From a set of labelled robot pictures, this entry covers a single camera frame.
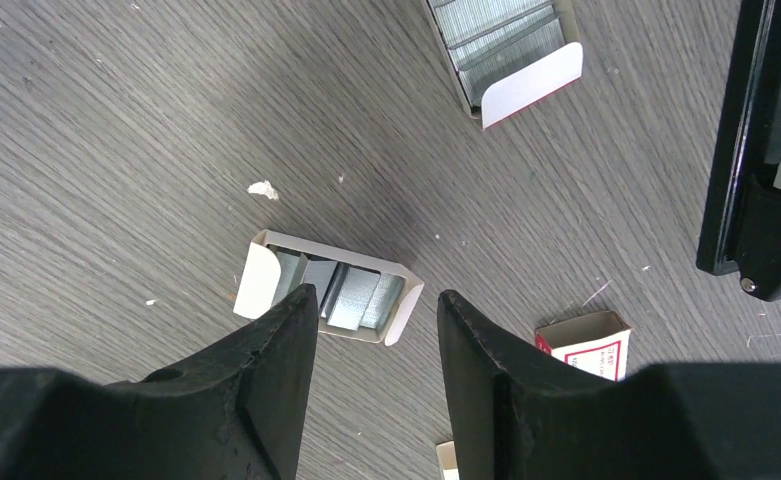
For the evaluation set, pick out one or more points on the white staple box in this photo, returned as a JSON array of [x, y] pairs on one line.
[[447, 460]]

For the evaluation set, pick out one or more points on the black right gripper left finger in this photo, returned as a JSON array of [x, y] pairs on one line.
[[233, 410]]

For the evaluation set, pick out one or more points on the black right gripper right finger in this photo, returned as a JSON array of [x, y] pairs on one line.
[[519, 413]]

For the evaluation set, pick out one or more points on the red staple box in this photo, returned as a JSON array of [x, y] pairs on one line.
[[597, 343]]

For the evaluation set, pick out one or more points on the black stapler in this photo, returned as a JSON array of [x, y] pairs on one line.
[[741, 226]]

